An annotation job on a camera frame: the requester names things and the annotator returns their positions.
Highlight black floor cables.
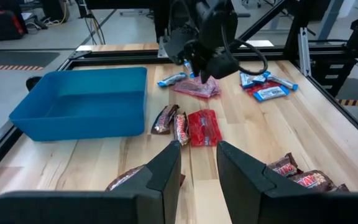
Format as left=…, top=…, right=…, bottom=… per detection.
left=83, top=15, right=107, bottom=46

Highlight yellow floor cable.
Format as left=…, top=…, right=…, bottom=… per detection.
left=44, top=0, right=68, bottom=27

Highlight red Twizzlers candy pack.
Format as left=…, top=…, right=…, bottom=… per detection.
left=187, top=108, right=223, bottom=147
left=244, top=80, right=282, bottom=96

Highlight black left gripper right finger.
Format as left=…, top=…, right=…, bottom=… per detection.
left=216, top=140, right=358, bottom=224

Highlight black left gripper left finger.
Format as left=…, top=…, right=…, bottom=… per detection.
left=0, top=140, right=182, bottom=224

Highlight black equipment box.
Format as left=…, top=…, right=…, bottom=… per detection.
left=41, top=0, right=71, bottom=23

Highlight blue plastic bin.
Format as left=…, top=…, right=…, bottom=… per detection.
left=9, top=67, right=149, bottom=142

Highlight black frame knob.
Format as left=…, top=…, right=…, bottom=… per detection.
left=25, top=75, right=44, bottom=92

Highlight pink translucent candy pack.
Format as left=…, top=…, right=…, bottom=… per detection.
left=172, top=75, right=222, bottom=100

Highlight black labelled drawer cabinet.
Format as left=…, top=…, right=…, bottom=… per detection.
left=310, top=57, right=358, bottom=98

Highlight silver aluminium frame brace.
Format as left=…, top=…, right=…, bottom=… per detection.
left=297, top=27, right=312, bottom=77

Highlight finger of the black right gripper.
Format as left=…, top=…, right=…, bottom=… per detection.
left=160, top=29, right=200, bottom=75
left=200, top=51, right=239, bottom=84

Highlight black aluminium rig frame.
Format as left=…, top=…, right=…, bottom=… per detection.
left=0, top=0, right=358, bottom=186

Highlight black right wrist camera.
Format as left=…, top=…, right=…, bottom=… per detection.
left=196, top=0, right=239, bottom=50

